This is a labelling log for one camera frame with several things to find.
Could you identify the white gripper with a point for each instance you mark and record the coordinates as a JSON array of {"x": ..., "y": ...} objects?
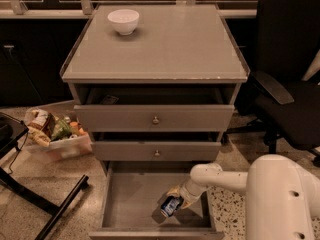
[{"x": 188, "y": 191}]

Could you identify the blue pepsi can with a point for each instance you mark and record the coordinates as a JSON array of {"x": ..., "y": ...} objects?
[{"x": 171, "y": 205}]

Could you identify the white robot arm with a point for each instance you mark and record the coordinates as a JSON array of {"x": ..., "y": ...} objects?
[{"x": 282, "y": 197}]

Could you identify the grey bottom drawer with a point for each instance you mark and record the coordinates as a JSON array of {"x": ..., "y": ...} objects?
[{"x": 134, "y": 194}]

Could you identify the grey drawer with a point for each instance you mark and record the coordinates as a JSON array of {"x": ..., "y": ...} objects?
[
  {"x": 156, "y": 146},
  {"x": 179, "y": 109},
  {"x": 134, "y": 194}
]

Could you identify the brass top drawer knob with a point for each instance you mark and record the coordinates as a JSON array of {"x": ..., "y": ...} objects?
[{"x": 155, "y": 120}]

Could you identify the grey middle drawer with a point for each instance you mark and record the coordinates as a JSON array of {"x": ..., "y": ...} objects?
[{"x": 156, "y": 146}]

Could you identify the grey drawer cabinet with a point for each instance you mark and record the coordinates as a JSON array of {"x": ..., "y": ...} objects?
[{"x": 171, "y": 46}]

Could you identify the grey top drawer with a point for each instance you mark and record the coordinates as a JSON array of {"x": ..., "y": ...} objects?
[{"x": 179, "y": 109}]

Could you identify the dark item in top drawer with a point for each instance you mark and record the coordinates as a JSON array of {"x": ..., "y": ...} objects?
[{"x": 109, "y": 100}]

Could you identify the black office chair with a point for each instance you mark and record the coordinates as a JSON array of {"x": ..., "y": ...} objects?
[{"x": 283, "y": 89}]

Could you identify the green snack bag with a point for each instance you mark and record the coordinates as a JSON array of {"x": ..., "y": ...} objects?
[{"x": 61, "y": 130}]

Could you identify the clear plastic snack bin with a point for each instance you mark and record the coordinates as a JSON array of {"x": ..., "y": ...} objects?
[{"x": 63, "y": 148}]

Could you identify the chip bag in bin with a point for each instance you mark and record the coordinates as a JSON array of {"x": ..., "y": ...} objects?
[{"x": 41, "y": 126}]

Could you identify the white ceramic bowl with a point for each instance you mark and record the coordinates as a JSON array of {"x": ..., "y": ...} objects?
[{"x": 124, "y": 21}]

